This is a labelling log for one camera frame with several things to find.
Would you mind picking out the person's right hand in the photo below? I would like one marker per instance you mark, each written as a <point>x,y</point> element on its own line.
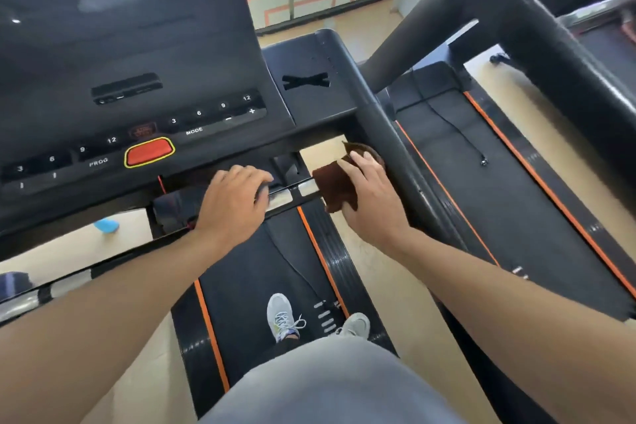
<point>375,210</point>

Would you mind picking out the person's left hand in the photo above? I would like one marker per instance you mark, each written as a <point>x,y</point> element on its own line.
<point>231,210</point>

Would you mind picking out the brown microfibre cloth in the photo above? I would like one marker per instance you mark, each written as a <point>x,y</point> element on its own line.
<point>330,187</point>

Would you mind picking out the black treadmill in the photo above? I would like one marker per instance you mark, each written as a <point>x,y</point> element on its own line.
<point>149,66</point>
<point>497,165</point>
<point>606,48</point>

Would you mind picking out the person's left forearm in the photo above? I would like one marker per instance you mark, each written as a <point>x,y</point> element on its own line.
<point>99,329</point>

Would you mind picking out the person's right forearm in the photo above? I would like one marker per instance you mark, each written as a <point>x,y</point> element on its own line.
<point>536,329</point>

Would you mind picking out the person's left grey shoe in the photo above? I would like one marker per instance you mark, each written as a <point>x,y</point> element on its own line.
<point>280,314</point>

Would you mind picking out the person's grey shoe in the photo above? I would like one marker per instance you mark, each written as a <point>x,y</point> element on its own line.
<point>280,314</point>
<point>355,324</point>

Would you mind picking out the person's right grey shoe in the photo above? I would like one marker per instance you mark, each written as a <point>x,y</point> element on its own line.
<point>355,324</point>

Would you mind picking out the person's grey shirt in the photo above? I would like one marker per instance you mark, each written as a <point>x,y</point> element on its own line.
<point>328,384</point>

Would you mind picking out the blue spray bottle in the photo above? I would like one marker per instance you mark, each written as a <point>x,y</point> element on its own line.
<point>107,226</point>

